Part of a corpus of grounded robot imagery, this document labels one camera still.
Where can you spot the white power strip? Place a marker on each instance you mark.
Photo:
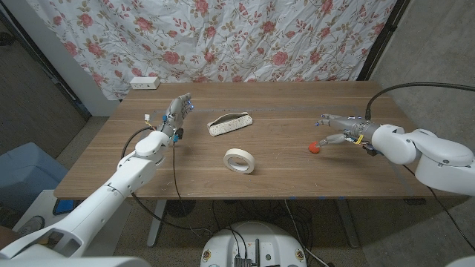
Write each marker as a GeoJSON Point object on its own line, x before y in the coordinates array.
{"type": "Point", "coordinates": [144, 83]}

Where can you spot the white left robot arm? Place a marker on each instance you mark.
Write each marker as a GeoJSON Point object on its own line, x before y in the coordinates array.
{"type": "Point", "coordinates": [122, 178]}

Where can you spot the person in brown clothing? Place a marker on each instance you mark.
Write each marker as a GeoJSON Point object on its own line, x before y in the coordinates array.
{"type": "Point", "coordinates": [31, 225]}

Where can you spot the white right shoulder cover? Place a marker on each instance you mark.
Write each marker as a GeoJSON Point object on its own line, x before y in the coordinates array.
{"type": "Point", "coordinates": [462, 262]}

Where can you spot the red ball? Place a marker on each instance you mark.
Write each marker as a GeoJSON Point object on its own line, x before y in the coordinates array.
{"type": "Point", "coordinates": [313, 148]}

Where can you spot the white masking tape roll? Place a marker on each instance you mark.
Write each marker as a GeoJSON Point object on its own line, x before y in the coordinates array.
{"type": "Point", "coordinates": [246, 170]}

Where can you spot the white table leg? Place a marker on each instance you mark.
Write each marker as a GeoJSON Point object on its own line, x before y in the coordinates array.
{"type": "Point", "coordinates": [156, 222]}
{"type": "Point", "coordinates": [349, 226]}

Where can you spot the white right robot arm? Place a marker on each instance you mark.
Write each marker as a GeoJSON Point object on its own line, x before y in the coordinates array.
{"type": "Point", "coordinates": [438, 155]}

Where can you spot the floral backdrop cloth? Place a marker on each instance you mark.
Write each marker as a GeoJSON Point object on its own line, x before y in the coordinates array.
{"type": "Point", "coordinates": [222, 37]}

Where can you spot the cream patterned pen bag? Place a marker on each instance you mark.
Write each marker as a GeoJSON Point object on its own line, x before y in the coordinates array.
{"type": "Point", "coordinates": [230, 125]}

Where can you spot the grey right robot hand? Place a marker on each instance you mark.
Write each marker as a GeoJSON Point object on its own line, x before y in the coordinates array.
{"type": "Point", "coordinates": [356, 130]}

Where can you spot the black round floor object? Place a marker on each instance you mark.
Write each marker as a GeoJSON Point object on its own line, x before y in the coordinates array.
{"type": "Point", "coordinates": [180, 207]}

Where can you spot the black backdrop stand pole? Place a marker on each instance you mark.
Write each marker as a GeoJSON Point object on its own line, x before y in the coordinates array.
{"type": "Point", "coordinates": [48, 70]}
{"type": "Point", "coordinates": [382, 41]}

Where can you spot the white robot torso base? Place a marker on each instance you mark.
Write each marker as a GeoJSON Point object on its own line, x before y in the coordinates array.
{"type": "Point", "coordinates": [259, 237]}

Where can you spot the blue plastic bin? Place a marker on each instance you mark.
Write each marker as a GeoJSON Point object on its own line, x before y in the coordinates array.
{"type": "Point", "coordinates": [26, 170]}

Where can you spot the white left shoulder cover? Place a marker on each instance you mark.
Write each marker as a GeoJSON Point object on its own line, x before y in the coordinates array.
{"type": "Point", "coordinates": [74, 262]}

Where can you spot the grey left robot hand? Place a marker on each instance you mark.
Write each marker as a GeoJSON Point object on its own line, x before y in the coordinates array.
{"type": "Point", "coordinates": [176, 113]}

